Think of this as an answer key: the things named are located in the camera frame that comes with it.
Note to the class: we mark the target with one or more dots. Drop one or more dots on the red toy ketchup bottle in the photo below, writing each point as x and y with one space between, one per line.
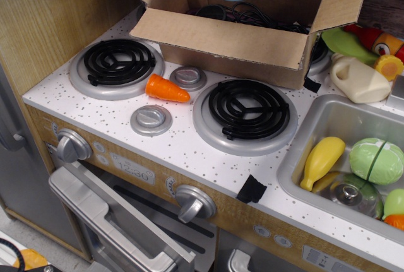
377 41

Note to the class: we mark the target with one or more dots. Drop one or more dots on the rear right stove burner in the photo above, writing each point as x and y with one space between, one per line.
320 58

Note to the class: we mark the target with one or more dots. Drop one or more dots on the right black stove burner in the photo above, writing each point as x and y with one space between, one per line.
246 118

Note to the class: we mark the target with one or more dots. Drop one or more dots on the brown cardboard box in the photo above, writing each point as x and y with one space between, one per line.
274 56

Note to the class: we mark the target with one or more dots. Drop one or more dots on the grey oven door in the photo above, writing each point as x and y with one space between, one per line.
130 229

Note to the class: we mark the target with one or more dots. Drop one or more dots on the black tape piece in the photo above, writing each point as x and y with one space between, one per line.
252 191

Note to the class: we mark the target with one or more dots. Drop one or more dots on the orange object on floor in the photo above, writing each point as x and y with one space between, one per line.
33 259

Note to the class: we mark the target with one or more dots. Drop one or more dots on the yellow toy squash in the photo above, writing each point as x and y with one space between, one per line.
321 159

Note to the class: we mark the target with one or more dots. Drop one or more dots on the orange toy in sink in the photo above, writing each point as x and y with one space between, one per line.
395 220

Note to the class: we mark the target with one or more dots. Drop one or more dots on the left grey stove knob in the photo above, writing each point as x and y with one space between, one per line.
72 147

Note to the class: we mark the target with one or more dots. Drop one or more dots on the cream toy milk jug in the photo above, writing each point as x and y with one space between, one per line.
358 81

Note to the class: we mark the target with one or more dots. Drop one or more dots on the front grey burner cap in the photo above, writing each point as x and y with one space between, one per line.
151 120

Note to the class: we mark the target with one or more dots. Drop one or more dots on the left black stove burner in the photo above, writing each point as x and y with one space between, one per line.
115 69

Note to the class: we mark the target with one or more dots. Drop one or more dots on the grey stove knob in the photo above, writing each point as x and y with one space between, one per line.
194 203
72 147

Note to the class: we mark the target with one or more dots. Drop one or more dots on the green toy cabbage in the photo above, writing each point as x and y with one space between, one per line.
377 161

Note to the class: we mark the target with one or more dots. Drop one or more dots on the orange toy carrot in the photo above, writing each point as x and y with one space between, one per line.
161 88

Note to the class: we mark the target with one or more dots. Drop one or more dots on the black stove burner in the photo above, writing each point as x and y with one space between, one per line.
115 69
246 118

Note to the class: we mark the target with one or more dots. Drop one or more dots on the rear grey burner cap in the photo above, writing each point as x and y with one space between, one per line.
188 78

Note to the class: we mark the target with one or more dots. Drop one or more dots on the black tape on box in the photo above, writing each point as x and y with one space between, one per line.
311 85

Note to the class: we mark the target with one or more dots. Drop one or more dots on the right grey stove knob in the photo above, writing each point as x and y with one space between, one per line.
194 203

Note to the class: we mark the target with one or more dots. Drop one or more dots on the yellow toy corn piece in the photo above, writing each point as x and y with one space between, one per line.
389 66

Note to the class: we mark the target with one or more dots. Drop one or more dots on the grey burner cap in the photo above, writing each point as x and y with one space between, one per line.
151 120
188 78

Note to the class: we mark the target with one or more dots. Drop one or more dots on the green plastic plate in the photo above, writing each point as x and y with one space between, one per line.
347 44

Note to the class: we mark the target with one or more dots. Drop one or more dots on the grey refrigerator door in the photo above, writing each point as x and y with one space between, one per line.
25 190

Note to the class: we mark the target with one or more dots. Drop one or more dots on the grey dishwasher handle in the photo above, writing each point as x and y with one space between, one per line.
238 261

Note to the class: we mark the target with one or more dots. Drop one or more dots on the steel sink basin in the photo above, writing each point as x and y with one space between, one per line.
339 191

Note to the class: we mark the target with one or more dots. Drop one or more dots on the light green toy pear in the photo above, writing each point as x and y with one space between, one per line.
393 204

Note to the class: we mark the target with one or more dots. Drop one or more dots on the oven clock display panel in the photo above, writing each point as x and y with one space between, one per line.
132 168

